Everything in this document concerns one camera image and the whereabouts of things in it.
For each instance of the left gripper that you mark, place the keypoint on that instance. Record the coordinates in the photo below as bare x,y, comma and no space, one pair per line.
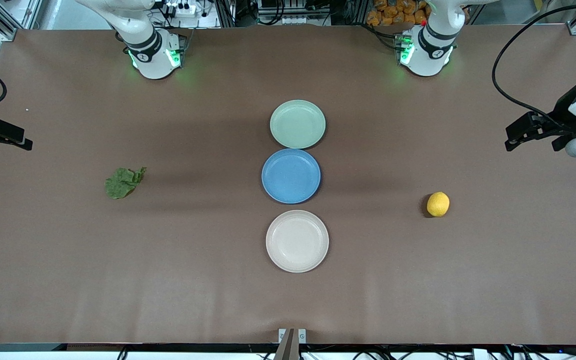
563,116

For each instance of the yellow lemon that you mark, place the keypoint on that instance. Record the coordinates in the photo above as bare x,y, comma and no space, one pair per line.
438,204

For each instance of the green lettuce leaf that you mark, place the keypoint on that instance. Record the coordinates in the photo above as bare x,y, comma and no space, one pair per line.
122,185

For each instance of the bag of oranges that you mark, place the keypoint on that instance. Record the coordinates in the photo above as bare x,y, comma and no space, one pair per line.
393,12

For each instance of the white power strip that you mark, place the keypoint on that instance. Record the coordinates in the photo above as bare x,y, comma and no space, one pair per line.
183,10

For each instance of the white power adapter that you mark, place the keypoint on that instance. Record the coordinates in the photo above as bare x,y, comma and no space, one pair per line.
480,354

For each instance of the pale green plate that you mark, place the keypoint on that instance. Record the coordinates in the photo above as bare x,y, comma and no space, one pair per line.
297,124

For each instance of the blue plate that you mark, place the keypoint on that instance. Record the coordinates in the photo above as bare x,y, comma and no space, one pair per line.
291,176

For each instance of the beige plate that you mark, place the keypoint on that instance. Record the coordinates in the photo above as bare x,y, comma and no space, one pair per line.
297,241

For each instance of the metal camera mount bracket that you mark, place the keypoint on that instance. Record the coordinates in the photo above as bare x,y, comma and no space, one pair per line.
292,342

